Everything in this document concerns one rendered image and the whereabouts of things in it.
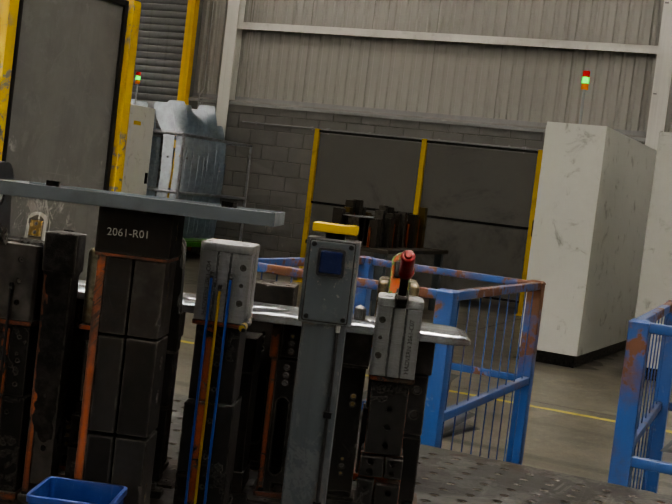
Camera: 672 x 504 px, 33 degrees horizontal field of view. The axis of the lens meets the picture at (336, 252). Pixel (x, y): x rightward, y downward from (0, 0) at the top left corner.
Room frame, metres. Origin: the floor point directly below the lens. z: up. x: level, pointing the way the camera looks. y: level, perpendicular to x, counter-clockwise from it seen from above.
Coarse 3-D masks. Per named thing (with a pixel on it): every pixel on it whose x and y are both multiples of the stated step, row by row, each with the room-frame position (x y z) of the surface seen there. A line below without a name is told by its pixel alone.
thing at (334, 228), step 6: (318, 222) 1.46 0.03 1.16; (324, 222) 1.48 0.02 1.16; (312, 228) 1.46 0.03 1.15; (318, 228) 1.46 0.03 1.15; (324, 228) 1.46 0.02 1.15; (330, 228) 1.46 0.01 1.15; (336, 228) 1.46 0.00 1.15; (342, 228) 1.46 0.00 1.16; (348, 228) 1.46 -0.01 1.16; (354, 228) 1.45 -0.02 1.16; (330, 234) 1.47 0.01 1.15; (336, 234) 1.47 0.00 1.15; (342, 234) 1.48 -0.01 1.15; (348, 234) 1.46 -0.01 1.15; (354, 234) 1.46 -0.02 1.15
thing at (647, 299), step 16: (656, 160) 9.02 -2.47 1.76; (656, 176) 9.01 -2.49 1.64; (656, 192) 9.00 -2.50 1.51; (656, 208) 9.00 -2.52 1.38; (656, 224) 8.99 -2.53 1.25; (656, 240) 8.98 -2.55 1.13; (656, 256) 8.98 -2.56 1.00; (656, 272) 8.97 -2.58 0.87; (640, 288) 9.01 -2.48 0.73; (656, 288) 8.96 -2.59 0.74; (640, 304) 9.00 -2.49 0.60; (656, 304) 8.96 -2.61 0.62; (656, 352) 8.94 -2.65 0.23; (656, 368) 8.94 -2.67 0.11
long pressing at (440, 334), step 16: (80, 288) 1.75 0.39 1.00; (192, 304) 1.74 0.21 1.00; (256, 304) 1.86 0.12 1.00; (272, 304) 1.89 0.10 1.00; (256, 320) 1.73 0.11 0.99; (272, 320) 1.73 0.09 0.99; (288, 320) 1.73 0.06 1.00; (352, 320) 1.79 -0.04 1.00; (368, 320) 1.82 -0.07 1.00; (432, 336) 1.72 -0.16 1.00; (448, 336) 1.72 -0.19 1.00; (464, 336) 1.78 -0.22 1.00
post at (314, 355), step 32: (352, 256) 1.45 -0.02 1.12; (320, 288) 1.45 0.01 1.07; (352, 288) 1.45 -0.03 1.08; (320, 320) 1.45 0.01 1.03; (320, 352) 1.46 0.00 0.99; (320, 384) 1.46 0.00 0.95; (320, 416) 1.46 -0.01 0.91; (288, 448) 1.46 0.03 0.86; (320, 448) 1.46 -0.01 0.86; (288, 480) 1.46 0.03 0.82; (320, 480) 1.45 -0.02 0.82
